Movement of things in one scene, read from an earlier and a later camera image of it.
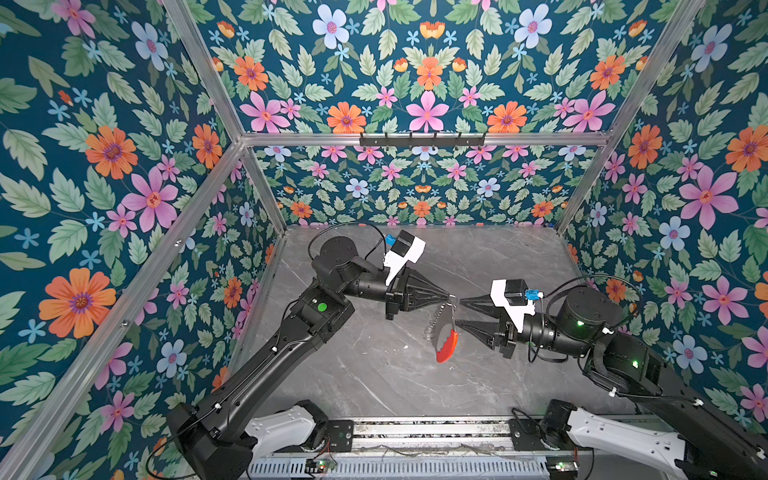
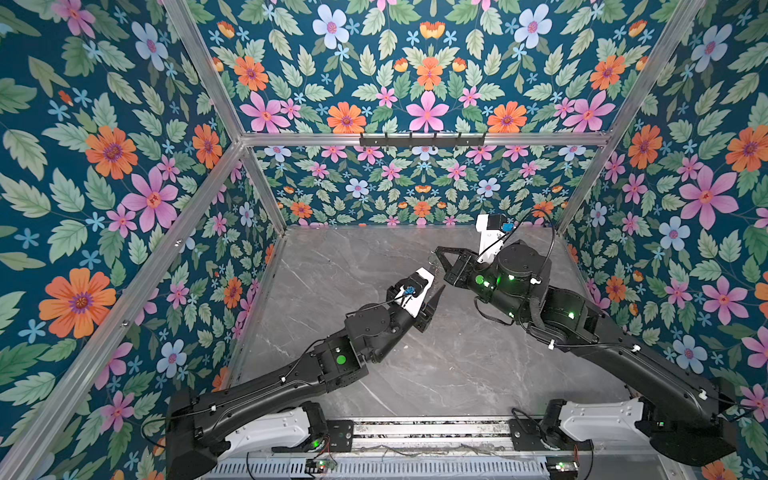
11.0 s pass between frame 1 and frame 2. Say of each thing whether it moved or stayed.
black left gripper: moved
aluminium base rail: stayed
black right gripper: moved
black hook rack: stayed
